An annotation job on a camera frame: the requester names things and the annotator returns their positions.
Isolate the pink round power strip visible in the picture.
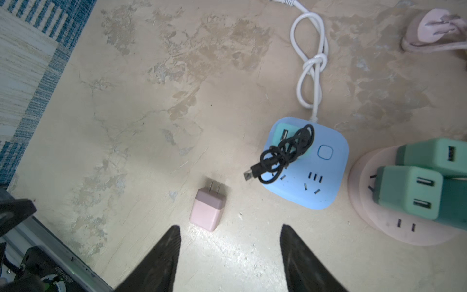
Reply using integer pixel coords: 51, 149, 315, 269
347, 146, 462, 246

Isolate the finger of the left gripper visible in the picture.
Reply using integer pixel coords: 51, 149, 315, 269
0, 199, 36, 237

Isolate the white power cord with plug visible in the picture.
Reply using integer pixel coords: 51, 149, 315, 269
269, 0, 330, 124

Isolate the blue charger adapter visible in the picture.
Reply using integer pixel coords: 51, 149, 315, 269
271, 122, 315, 157

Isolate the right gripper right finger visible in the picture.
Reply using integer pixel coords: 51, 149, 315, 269
280, 225, 347, 292

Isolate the teal charger adapter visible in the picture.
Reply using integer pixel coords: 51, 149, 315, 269
435, 179, 467, 231

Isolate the black usb cable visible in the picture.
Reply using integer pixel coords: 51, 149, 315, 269
243, 123, 316, 185

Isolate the green charger adapter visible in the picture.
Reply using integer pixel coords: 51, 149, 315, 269
373, 165, 444, 220
395, 138, 467, 178

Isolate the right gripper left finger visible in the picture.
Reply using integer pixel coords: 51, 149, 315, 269
115, 225, 181, 292

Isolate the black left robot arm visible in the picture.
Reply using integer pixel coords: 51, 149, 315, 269
1, 199, 83, 292

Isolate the blue square power strip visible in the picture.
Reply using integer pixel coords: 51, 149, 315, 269
264, 123, 349, 210

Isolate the pink charger adapter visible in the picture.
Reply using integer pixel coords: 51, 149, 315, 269
189, 176, 228, 232

